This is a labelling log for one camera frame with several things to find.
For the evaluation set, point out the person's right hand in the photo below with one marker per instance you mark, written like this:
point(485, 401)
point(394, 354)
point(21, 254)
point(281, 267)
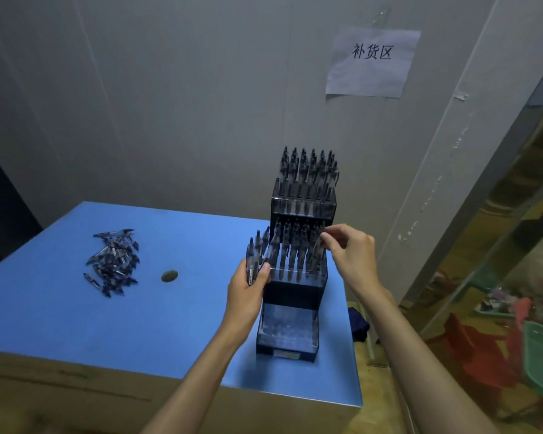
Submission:
point(357, 262)

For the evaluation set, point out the person's left hand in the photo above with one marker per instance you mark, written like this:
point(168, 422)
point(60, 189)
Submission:
point(244, 307)

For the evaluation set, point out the grey retractable pen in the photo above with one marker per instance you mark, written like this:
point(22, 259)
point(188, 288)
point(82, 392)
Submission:
point(250, 257)
point(266, 239)
point(258, 244)

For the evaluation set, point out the black tiered pen display stand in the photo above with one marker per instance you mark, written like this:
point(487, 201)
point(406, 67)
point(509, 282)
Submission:
point(294, 298)

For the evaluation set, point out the cluster of grey pens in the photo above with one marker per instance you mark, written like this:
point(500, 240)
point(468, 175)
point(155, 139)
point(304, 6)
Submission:
point(307, 171)

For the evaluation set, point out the pile of grey pens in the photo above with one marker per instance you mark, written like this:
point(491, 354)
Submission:
point(115, 262)

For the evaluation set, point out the person's right forearm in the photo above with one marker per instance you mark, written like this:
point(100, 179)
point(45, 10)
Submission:
point(425, 370)

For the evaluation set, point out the person's left forearm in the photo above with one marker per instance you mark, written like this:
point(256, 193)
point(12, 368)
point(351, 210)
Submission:
point(190, 388)

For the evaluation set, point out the dark blue cloth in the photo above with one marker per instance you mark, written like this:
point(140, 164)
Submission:
point(358, 325)

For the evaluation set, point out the small round metal disc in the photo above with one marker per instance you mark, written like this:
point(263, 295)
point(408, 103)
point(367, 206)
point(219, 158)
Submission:
point(169, 276)

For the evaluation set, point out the blue table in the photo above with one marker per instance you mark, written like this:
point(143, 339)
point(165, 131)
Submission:
point(163, 311)

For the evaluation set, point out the red plastic stool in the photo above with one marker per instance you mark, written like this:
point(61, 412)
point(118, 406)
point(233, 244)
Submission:
point(475, 352)

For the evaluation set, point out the black shelf unit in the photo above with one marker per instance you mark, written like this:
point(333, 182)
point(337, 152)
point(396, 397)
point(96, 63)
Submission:
point(2, 221)

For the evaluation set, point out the white paper wall sign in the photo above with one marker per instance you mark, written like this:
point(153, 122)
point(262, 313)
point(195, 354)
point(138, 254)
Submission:
point(371, 72)

